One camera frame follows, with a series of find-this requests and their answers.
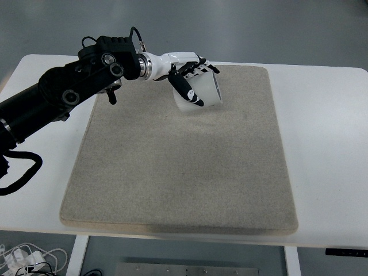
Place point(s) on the white table leg right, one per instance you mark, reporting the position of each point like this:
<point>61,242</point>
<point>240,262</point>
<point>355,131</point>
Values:
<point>292,261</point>

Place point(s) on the white table leg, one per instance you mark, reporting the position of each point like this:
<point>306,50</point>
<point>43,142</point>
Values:
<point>292,261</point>
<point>77,255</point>

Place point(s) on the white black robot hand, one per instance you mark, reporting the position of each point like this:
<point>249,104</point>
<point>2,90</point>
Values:
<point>185,64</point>

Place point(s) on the white power adapter with cables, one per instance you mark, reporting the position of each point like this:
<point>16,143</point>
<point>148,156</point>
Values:
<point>30,259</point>

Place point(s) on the white cup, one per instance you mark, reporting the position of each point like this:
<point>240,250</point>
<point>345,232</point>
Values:
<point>206,87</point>

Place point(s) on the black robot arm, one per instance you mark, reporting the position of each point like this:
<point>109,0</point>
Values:
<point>99,69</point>

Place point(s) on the grey metal base plate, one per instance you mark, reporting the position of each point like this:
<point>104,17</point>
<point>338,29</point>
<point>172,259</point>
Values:
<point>128,269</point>

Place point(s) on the white table leg left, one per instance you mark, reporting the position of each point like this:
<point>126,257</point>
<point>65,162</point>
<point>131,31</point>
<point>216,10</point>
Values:
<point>77,255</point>

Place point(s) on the beige felt mat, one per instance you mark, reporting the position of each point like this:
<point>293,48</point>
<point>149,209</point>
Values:
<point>145,166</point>

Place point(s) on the black table control panel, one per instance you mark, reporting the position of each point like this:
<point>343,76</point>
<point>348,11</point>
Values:
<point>346,252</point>

